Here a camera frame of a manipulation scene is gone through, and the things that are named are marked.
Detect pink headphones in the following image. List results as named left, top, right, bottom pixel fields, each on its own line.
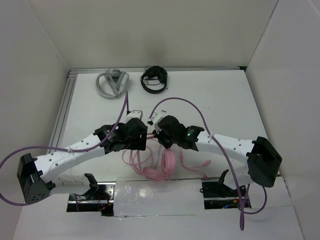
left=142, top=148, right=176, bottom=181

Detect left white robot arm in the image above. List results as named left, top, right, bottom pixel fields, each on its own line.
left=17, top=117, right=148, bottom=205

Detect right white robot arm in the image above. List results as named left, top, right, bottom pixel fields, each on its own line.
left=148, top=115, right=282, bottom=196

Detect grey white headphones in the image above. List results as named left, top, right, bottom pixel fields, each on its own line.
left=95, top=69, right=130, bottom=99

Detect black headphones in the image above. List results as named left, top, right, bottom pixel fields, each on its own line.
left=140, top=65, right=168, bottom=95

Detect white taped cover plate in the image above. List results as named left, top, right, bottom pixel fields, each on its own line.
left=113, top=179, right=206, bottom=217

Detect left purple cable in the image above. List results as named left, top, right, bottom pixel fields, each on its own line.
left=0, top=91, right=131, bottom=206

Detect purple cable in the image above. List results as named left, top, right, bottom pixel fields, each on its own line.
left=0, top=91, right=131, bottom=206
left=149, top=97, right=268, bottom=231

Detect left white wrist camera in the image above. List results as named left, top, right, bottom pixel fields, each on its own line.
left=125, top=110, right=143, bottom=123

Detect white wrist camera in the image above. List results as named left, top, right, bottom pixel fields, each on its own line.
left=147, top=112, right=163, bottom=133
left=125, top=110, right=143, bottom=123

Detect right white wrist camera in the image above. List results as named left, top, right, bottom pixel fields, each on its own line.
left=147, top=112, right=163, bottom=133

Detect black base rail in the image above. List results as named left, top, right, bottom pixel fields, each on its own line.
left=66, top=178, right=240, bottom=217

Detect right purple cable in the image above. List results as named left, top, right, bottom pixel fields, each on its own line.
left=149, top=97, right=268, bottom=231

